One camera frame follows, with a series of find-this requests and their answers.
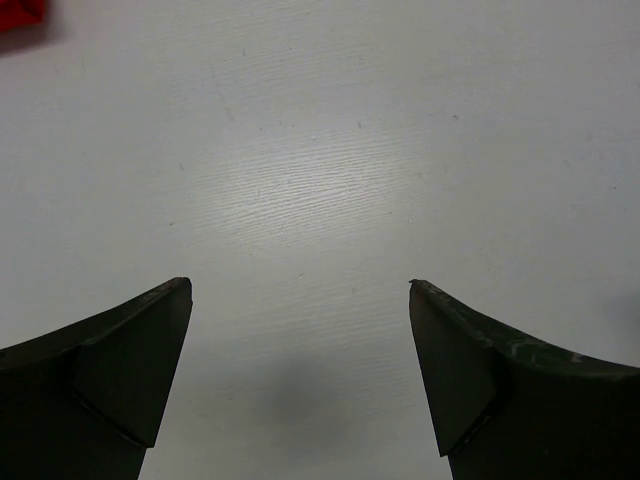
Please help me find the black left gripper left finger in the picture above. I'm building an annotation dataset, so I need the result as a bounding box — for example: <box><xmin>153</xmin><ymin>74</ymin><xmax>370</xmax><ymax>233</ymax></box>
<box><xmin>1</xmin><ymin>277</ymin><xmax>193</xmax><ymax>479</ymax></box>

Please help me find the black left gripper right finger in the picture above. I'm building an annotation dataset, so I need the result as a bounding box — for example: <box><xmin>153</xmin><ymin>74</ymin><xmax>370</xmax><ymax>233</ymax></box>
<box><xmin>409</xmin><ymin>280</ymin><xmax>639</xmax><ymax>479</ymax></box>

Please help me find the folded red t shirt stack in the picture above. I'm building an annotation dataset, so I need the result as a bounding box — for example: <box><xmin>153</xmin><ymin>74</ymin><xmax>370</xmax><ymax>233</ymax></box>
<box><xmin>1</xmin><ymin>0</ymin><xmax>48</xmax><ymax>50</ymax></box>

